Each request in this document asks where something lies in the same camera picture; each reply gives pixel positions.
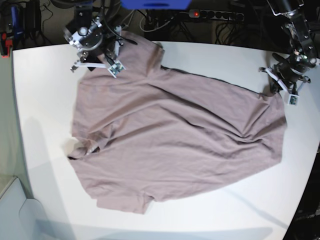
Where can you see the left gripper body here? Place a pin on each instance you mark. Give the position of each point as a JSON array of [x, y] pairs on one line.
[[289, 73]]

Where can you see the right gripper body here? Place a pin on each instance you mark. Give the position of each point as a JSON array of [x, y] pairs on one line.
[[94, 48]]

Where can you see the mauve t-shirt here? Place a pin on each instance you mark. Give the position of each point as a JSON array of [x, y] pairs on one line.
[[159, 134]]

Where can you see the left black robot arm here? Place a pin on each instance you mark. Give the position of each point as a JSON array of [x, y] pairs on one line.
[[297, 26]]

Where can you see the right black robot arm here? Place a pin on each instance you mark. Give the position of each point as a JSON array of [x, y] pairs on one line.
[[86, 14]]

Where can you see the blue plastic box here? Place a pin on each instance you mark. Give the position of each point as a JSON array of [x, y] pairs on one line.
[[155, 4]]

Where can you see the black power strip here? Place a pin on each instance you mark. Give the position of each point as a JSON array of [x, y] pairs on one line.
[[216, 15]]

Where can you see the red and black clamp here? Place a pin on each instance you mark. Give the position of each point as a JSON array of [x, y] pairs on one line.
[[6, 43]]

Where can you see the grey rounded bin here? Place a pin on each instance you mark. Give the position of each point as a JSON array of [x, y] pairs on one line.
[[21, 217]]

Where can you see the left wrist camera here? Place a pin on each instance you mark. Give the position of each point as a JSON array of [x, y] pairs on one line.
[[292, 99]]

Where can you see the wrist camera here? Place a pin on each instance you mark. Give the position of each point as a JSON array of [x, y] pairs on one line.
[[116, 68], [292, 99]]

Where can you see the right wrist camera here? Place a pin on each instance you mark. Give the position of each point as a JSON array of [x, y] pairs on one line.
[[116, 68]]

